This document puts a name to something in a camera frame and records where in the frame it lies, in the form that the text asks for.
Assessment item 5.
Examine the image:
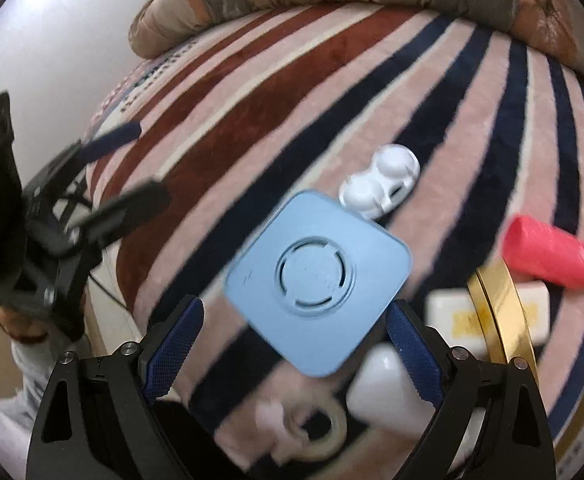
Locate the blue square box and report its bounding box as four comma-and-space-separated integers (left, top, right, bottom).
225, 190, 412, 377

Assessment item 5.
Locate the white contact lens case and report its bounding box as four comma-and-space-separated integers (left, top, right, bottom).
339, 144, 421, 220

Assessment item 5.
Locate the striped plush blanket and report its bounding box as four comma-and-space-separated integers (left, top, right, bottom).
88, 3, 584, 479

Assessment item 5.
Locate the white rounded bottle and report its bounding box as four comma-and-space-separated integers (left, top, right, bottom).
345, 342, 488, 470

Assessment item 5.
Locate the white yellow rectangular box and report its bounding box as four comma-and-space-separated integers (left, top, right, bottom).
424, 280, 552, 356

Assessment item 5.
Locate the clear tape roll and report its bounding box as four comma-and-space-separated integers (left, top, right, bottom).
271, 392, 347, 464

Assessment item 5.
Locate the pink cone-shaped object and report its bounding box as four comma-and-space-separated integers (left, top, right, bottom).
501, 214, 584, 289

